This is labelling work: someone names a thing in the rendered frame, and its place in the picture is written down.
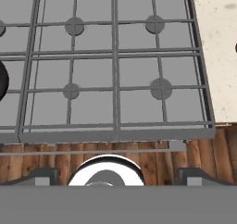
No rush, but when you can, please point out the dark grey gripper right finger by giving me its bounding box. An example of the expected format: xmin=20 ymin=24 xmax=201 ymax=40
xmin=178 ymin=167 xmax=236 ymax=187

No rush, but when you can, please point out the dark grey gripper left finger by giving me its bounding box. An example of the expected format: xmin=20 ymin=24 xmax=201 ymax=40
xmin=0 ymin=167 xmax=61 ymax=187

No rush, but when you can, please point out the black pan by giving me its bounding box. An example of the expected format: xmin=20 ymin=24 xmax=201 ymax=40
xmin=0 ymin=60 xmax=10 ymax=102

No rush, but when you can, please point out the grey gas hob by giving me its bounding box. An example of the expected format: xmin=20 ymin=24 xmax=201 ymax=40
xmin=0 ymin=0 xmax=217 ymax=144

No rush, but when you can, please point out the grey oven handle bar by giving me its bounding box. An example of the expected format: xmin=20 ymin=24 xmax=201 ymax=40
xmin=0 ymin=140 xmax=188 ymax=157

